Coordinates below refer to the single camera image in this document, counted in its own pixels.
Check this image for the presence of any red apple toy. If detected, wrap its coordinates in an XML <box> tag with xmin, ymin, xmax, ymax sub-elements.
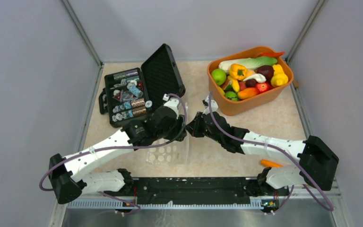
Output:
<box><xmin>256</xmin><ymin>82</ymin><xmax>272</xmax><ymax>93</ymax></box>

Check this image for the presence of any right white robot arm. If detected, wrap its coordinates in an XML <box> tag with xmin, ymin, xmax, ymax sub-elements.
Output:
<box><xmin>186</xmin><ymin>99</ymin><xmax>339</xmax><ymax>195</ymax></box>

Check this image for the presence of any yellow pear toy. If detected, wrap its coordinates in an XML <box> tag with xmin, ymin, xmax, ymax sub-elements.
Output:
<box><xmin>270</xmin><ymin>64</ymin><xmax>289</xmax><ymax>87</ymax></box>

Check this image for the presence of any orange plastic basket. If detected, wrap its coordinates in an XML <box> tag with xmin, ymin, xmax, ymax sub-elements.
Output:
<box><xmin>207</xmin><ymin>46</ymin><xmax>294</xmax><ymax>116</ymax></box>

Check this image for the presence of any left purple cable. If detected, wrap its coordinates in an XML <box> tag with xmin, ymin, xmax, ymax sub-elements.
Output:
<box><xmin>39</xmin><ymin>93</ymin><xmax>189</xmax><ymax>216</ymax></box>

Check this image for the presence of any clear dotted zip bag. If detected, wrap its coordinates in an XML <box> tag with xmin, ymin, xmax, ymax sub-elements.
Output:
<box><xmin>146</xmin><ymin>102</ymin><xmax>190</xmax><ymax>166</ymax></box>

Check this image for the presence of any orange carrot toy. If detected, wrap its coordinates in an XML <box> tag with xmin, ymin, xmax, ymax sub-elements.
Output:
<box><xmin>260</xmin><ymin>159</ymin><xmax>283</xmax><ymax>168</ymax></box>

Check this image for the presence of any orange mango toy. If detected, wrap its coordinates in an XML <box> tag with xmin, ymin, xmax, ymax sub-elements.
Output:
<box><xmin>237</xmin><ymin>87</ymin><xmax>260</xmax><ymax>100</ymax></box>

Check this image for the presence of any purple cable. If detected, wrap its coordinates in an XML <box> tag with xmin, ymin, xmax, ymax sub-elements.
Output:
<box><xmin>208</xmin><ymin>91</ymin><xmax>335</xmax><ymax>212</ymax></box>
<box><xmin>39</xmin><ymin>93</ymin><xmax>189</xmax><ymax>216</ymax></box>

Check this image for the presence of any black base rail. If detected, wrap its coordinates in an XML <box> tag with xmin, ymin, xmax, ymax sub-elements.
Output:
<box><xmin>106</xmin><ymin>177</ymin><xmax>289</xmax><ymax>205</ymax></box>

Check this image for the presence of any dark purple fruit toy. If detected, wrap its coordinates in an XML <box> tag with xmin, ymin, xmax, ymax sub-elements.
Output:
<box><xmin>256</xmin><ymin>65</ymin><xmax>274</xmax><ymax>82</ymax></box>

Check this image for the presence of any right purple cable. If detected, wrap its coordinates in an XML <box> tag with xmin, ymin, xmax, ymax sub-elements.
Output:
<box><xmin>208</xmin><ymin>91</ymin><xmax>335</xmax><ymax>212</ymax></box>

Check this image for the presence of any green apple toy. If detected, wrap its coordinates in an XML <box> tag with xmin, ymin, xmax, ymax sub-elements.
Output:
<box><xmin>211</xmin><ymin>69</ymin><xmax>227</xmax><ymax>86</ymax></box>

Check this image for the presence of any black open case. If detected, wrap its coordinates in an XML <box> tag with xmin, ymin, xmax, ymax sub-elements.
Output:
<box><xmin>98</xmin><ymin>44</ymin><xmax>186</xmax><ymax>127</ymax></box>

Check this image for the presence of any red chili toy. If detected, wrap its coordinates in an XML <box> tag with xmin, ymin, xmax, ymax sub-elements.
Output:
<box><xmin>257</xmin><ymin>52</ymin><xmax>285</xmax><ymax>58</ymax></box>

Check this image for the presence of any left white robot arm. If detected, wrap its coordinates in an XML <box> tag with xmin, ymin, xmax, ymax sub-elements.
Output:
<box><xmin>39</xmin><ymin>94</ymin><xmax>187</xmax><ymax>204</ymax></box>

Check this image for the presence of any yellow banana toy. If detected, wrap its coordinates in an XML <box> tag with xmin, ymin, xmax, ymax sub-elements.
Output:
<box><xmin>227</xmin><ymin>76</ymin><xmax>240</xmax><ymax>93</ymax></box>

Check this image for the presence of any yellow bell pepper toy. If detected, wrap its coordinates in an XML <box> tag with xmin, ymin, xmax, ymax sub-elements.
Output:
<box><xmin>229</xmin><ymin>63</ymin><xmax>248</xmax><ymax>80</ymax></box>

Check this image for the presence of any green white cabbage toy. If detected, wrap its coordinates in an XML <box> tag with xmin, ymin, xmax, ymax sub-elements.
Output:
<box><xmin>218</xmin><ymin>56</ymin><xmax>277</xmax><ymax>73</ymax></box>

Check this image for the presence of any white mushroom toy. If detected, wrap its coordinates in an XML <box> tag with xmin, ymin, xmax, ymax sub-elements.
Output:
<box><xmin>243</xmin><ymin>73</ymin><xmax>267</xmax><ymax>83</ymax></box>

